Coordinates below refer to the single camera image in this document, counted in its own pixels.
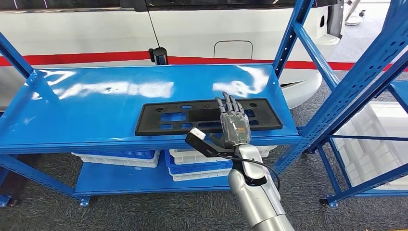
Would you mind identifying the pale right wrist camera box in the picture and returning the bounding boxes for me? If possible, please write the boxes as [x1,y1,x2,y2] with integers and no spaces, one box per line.
[185,127,211,151]

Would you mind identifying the white plastic crate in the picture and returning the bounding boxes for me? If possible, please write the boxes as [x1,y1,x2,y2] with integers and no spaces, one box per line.
[169,168,231,182]
[72,152,161,168]
[169,145,277,166]
[333,101,408,191]

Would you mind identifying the black plastic plate bracket part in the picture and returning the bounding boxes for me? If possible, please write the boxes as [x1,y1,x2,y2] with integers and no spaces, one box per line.
[135,98,283,137]

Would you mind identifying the blue metal shelf rack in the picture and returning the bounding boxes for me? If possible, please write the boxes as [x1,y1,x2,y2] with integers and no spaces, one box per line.
[0,0,408,208]
[0,154,20,208]
[303,51,408,208]

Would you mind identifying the blue plastic crate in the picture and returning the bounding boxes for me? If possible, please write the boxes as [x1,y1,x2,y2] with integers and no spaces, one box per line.
[164,150,233,176]
[76,150,157,160]

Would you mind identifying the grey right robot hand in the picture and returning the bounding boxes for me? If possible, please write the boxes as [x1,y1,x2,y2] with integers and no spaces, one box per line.
[209,91,252,149]

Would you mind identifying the white car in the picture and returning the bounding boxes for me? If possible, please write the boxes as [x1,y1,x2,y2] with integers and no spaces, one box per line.
[0,0,345,110]

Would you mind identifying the red barrier belt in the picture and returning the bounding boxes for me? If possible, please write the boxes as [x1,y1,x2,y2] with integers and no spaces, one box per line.
[0,51,150,67]
[168,56,393,72]

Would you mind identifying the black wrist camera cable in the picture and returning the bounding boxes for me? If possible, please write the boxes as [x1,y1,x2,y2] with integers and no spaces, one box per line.
[217,153,281,192]

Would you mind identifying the black stanchion post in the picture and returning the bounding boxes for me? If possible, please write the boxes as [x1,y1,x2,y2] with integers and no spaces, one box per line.
[148,47,168,65]

